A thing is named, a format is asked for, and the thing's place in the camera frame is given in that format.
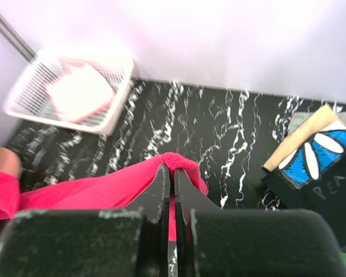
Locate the tan folded t-shirt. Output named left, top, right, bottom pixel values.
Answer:
left=262, top=104, right=335, bottom=172

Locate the black folded t-shirt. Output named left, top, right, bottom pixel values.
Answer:
left=262, top=149, right=346, bottom=247

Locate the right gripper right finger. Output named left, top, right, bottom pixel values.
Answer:
left=174, top=169, right=219, bottom=224

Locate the light pink folded t-shirt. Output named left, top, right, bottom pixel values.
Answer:
left=46, top=65, right=116, bottom=123

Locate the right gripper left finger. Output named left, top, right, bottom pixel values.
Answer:
left=137, top=164, right=171, bottom=224

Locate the crimson red t-shirt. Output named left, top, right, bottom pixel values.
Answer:
left=0, top=152, right=210, bottom=242

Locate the white plastic mesh basket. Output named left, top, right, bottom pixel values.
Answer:
left=3, top=47, right=134, bottom=136

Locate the grey folded t-shirt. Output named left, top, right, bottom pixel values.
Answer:
left=287, top=111, right=346, bottom=135

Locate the blue white graphic t-shirt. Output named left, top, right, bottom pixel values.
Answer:
left=278, top=122, right=346, bottom=189

